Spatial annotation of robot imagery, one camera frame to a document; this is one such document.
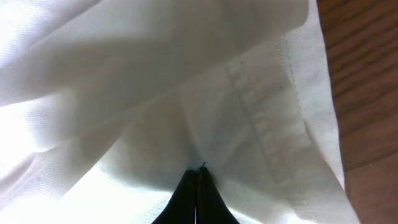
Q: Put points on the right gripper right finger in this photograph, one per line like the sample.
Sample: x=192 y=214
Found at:
x=211 y=208

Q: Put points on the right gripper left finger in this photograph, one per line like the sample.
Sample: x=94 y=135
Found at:
x=181 y=206

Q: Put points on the white t-shirt with logo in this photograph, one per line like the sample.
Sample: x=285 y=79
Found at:
x=105 y=105

